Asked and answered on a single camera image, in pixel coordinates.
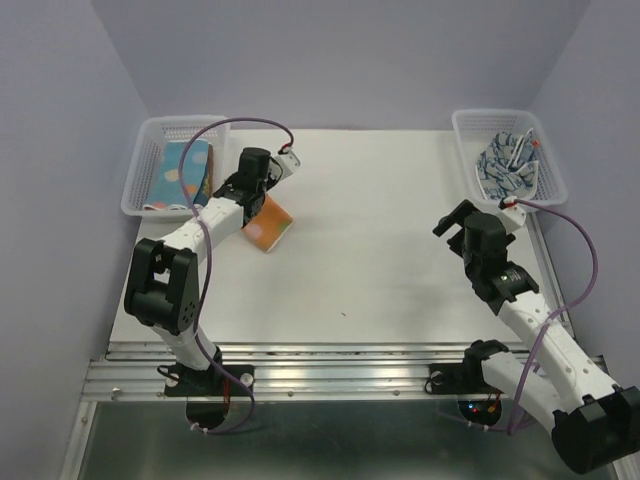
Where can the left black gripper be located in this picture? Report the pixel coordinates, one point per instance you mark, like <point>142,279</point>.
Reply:
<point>272,177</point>

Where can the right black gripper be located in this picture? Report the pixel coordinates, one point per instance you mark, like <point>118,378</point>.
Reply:
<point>457,215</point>

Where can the brown orange towel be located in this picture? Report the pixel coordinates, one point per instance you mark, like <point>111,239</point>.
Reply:
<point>211,164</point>

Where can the orange pink patterned towel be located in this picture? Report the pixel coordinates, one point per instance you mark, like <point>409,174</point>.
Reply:
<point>266,229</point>

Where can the white blue patterned towel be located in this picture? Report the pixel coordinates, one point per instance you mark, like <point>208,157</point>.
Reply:
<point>507,167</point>

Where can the light blue spotted towel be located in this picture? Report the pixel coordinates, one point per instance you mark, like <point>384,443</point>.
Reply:
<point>166,192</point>

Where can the blue yellow tiger towel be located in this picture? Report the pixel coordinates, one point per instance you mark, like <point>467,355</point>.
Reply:
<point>204,193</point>

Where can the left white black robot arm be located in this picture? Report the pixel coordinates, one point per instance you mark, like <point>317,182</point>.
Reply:
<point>163,290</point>

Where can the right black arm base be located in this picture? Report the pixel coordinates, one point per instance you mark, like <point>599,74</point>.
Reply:
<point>465,377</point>

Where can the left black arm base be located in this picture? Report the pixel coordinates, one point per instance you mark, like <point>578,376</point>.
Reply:
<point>181,381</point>

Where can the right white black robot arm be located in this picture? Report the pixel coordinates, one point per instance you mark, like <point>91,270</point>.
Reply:
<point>592,420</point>

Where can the right white plastic basket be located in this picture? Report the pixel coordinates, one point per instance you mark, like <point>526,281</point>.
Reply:
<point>474,129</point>

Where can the white plastic basket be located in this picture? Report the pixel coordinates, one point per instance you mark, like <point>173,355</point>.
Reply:
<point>153,136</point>
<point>474,129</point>

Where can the left white plastic basket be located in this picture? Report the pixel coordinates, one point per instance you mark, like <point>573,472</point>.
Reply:
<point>153,136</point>

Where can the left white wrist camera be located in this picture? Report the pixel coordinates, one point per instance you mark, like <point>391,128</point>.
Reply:
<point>287,161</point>

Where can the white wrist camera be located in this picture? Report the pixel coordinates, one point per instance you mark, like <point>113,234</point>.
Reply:
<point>287,161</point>
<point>511,214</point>

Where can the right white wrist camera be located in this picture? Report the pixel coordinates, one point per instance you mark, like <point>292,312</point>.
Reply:
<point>511,214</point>

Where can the aluminium mounting rail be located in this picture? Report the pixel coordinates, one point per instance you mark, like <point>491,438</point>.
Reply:
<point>282,372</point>

